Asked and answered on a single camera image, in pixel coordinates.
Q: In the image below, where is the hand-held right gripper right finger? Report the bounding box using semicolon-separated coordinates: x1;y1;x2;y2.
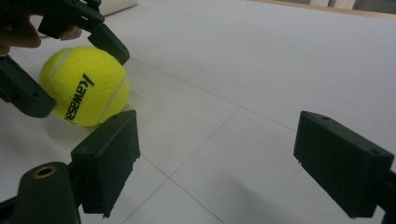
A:
292;110;396;219

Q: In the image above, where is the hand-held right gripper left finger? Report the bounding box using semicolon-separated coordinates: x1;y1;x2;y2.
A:
70;108;141;218

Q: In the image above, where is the yellow tennis ball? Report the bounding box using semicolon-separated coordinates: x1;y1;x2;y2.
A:
38;46;132;128

